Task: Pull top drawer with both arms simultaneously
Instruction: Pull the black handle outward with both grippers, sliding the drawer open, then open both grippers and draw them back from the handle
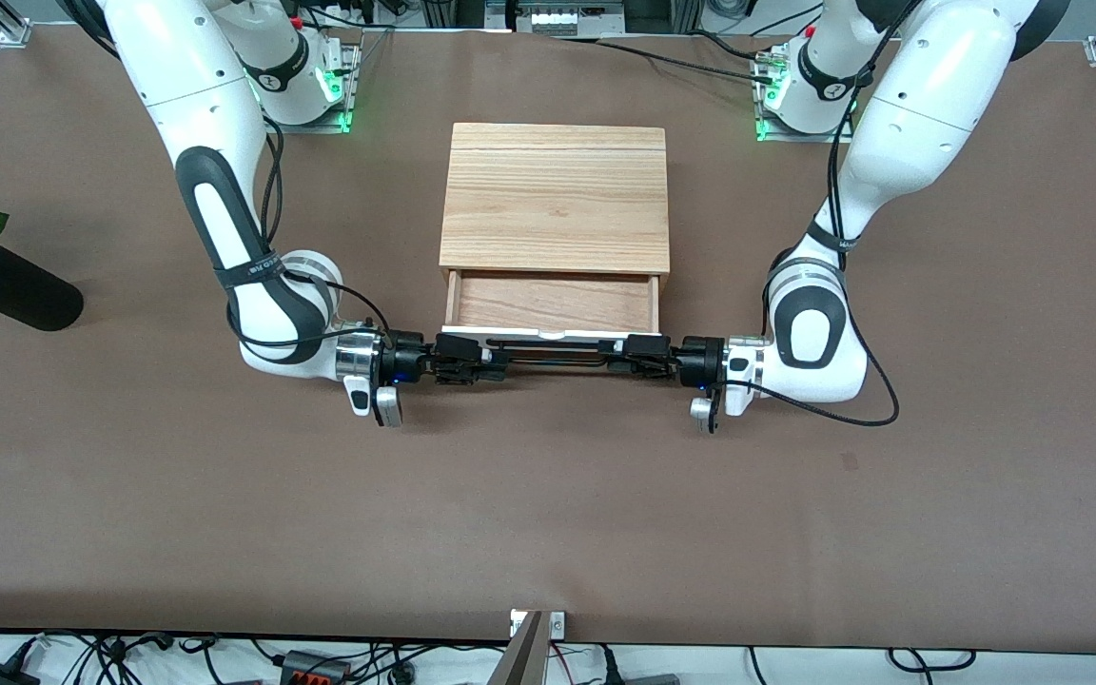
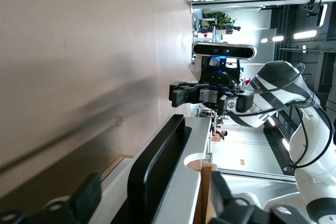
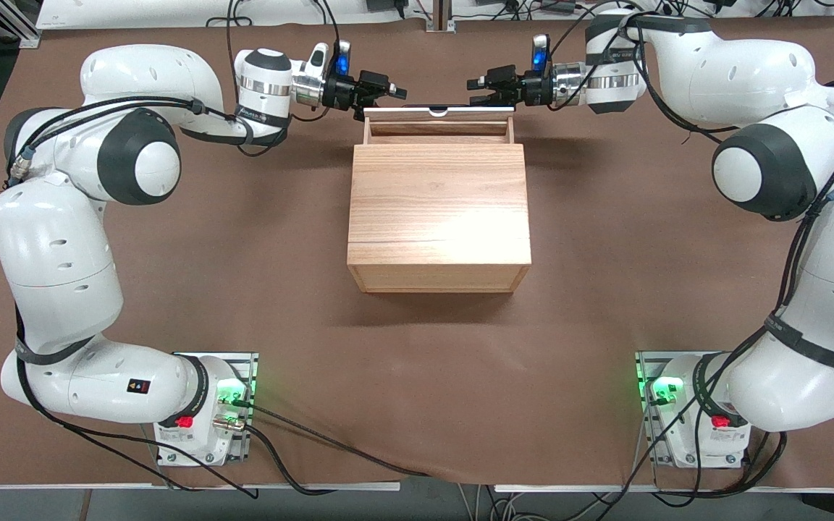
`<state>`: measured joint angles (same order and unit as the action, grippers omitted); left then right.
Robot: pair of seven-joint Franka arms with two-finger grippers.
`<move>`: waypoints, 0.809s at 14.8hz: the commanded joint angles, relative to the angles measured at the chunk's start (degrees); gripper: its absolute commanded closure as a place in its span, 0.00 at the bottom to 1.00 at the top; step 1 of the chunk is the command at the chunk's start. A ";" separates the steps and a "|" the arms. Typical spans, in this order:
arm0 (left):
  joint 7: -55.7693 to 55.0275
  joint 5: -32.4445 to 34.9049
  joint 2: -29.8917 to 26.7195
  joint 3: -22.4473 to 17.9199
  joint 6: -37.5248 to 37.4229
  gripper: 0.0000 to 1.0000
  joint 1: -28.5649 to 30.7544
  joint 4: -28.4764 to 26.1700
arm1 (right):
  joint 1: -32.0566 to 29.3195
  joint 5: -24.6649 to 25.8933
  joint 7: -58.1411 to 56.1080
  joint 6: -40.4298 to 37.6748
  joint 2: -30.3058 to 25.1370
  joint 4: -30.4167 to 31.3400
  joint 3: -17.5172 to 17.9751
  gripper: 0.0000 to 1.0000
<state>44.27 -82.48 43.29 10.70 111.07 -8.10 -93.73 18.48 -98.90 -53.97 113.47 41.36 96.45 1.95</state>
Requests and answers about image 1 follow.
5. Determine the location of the white-fronted drawer with black handle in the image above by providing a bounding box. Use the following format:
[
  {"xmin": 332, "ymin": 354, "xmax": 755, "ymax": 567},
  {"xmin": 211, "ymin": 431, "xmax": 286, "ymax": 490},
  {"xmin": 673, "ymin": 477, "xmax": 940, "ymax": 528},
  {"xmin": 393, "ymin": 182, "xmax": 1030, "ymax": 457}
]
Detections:
[{"xmin": 440, "ymin": 269, "xmax": 663, "ymax": 374}]

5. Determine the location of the light wooden drawer cabinet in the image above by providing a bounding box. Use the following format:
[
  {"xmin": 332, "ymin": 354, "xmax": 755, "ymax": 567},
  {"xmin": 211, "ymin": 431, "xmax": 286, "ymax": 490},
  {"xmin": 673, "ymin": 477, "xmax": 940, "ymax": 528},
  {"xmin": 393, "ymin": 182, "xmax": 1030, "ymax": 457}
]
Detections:
[{"xmin": 438, "ymin": 122, "xmax": 673, "ymax": 302}]

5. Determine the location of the white power strip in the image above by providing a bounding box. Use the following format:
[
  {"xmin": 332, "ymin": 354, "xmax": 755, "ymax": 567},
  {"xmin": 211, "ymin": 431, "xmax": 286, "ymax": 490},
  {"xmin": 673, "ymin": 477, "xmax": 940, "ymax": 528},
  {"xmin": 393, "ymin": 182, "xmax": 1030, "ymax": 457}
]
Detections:
[{"xmin": 508, "ymin": 0, "xmax": 606, "ymax": 33}]

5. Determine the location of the grey box with orange connectors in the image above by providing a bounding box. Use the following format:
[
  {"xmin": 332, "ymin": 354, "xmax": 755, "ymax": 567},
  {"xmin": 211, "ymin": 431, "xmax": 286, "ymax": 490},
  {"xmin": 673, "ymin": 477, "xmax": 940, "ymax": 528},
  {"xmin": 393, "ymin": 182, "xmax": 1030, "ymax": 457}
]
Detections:
[{"xmin": 282, "ymin": 650, "xmax": 351, "ymax": 685}]

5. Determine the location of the black cylindrical vase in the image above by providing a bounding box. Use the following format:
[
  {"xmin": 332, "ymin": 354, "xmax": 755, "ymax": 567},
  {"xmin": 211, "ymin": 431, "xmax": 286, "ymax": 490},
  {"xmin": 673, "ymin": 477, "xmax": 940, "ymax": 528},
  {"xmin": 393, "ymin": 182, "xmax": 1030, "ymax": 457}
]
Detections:
[{"xmin": 0, "ymin": 243, "xmax": 85, "ymax": 333}]

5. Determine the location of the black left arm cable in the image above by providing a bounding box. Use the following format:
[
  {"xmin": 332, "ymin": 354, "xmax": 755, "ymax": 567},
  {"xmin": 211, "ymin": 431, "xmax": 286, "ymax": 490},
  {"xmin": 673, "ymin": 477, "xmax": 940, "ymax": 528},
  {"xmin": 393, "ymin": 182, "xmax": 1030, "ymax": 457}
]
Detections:
[{"xmin": 724, "ymin": 0, "xmax": 920, "ymax": 428}]

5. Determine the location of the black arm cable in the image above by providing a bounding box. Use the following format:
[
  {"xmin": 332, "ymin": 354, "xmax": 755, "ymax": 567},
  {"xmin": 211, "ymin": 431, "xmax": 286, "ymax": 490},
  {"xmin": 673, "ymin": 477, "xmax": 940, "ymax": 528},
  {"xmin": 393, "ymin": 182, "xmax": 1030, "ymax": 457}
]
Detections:
[
  {"xmin": 225, "ymin": 124, "xmax": 395, "ymax": 349},
  {"xmin": 724, "ymin": 0, "xmax": 920, "ymax": 428}
]

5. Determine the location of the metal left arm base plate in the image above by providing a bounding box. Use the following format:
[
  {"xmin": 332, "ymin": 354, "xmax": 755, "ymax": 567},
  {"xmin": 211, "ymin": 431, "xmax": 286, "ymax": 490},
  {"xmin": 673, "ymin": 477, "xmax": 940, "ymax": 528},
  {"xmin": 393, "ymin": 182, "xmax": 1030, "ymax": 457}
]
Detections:
[{"xmin": 754, "ymin": 48, "xmax": 858, "ymax": 145}]

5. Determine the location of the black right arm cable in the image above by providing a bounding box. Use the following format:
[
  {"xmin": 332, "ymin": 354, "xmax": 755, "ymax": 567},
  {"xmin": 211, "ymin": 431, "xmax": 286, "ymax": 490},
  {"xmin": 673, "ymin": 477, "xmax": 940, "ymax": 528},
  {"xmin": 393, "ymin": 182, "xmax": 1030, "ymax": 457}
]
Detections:
[{"xmin": 225, "ymin": 124, "xmax": 395, "ymax": 349}]

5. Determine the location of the small metal edge bracket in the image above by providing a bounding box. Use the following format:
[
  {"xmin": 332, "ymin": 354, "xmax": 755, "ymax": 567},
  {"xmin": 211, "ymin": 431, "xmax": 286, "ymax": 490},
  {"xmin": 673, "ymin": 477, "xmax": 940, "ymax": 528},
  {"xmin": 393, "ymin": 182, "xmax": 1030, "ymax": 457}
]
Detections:
[{"xmin": 509, "ymin": 610, "xmax": 567, "ymax": 639}]

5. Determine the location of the brown angled mount bar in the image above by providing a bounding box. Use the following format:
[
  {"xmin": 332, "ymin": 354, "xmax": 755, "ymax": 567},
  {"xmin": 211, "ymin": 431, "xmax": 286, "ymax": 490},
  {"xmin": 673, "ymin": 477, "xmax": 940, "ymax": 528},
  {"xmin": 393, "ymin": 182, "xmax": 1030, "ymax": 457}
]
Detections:
[{"xmin": 486, "ymin": 611, "xmax": 546, "ymax": 685}]

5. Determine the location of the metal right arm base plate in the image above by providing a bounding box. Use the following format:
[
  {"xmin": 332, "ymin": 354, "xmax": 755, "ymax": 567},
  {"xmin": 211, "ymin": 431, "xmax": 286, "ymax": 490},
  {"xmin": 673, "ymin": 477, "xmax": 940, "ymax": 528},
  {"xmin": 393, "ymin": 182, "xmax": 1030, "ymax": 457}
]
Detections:
[{"xmin": 263, "ymin": 27, "xmax": 361, "ymax": 135}]

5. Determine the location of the thick black braided cable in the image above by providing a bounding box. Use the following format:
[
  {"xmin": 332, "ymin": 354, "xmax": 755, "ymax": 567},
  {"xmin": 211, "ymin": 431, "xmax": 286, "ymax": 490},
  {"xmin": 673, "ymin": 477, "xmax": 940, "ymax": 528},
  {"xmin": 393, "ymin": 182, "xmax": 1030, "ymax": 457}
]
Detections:
[{"xmin": 548, "ymin": 33, "xmax": 782, "ymax": 83}]

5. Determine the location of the looped black floor cable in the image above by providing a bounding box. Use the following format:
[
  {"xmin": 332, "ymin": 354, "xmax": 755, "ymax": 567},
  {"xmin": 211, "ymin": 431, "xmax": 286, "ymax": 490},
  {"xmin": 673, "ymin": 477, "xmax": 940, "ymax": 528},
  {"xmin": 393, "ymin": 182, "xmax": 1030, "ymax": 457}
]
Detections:
[{"xmin": 888, "ymin": 648, "xmax": 978, "ymax": 674}]

